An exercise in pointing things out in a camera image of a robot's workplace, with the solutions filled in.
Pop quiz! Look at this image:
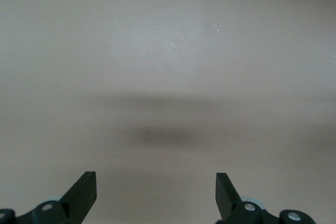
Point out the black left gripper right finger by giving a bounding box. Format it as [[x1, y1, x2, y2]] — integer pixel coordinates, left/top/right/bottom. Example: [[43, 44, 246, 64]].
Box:
[[215, 172, 316, 224]]

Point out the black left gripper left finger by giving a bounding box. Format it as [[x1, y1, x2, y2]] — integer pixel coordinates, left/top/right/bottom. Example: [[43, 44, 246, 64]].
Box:
[[0, 171, 98, 224]]

